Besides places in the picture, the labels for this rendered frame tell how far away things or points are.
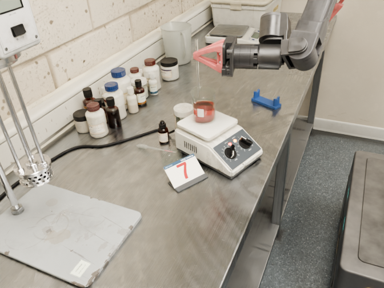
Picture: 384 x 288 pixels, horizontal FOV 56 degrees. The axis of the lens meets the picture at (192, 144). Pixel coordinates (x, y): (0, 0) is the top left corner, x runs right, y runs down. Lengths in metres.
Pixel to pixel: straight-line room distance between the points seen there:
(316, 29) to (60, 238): 0.69
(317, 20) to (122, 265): 0.64
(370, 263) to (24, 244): 0.98
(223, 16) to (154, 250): 1.46
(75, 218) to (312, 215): 1.32
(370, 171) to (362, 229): 0.34
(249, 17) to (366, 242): 1.18
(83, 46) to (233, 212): 0.76
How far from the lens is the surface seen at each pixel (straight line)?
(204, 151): 0.90
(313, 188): 2.06
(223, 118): 0.95
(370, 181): 1.59
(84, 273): 0.73
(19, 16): 0.59
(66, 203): 0.88
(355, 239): 1.35
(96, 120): 1.07
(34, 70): 1.13
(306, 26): 0.85
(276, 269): 1.66
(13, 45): 0.58
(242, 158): 0.90
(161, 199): 0.84
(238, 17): 1.95
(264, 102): 1.20
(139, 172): 0.93
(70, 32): 1.22
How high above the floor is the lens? 1.32
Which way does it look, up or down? 34 degrees down
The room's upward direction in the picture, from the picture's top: 4 degrees counter-clockwise
